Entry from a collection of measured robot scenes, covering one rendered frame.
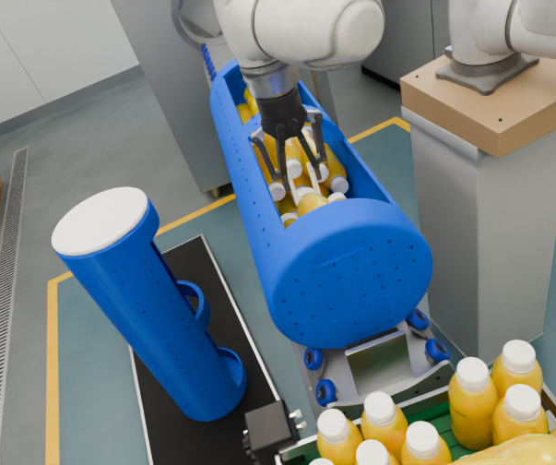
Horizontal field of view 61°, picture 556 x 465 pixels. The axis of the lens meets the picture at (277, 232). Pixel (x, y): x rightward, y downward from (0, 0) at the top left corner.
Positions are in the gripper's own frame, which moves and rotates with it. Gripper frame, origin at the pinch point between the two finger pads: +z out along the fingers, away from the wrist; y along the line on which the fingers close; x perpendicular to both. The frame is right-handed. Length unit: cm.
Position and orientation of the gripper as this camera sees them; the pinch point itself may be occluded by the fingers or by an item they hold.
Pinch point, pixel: (303, 184)
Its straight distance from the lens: 92.1
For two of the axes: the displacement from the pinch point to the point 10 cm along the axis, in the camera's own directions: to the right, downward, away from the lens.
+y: -9.4, 3.5, -0.1
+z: 2.7, 7.3, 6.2
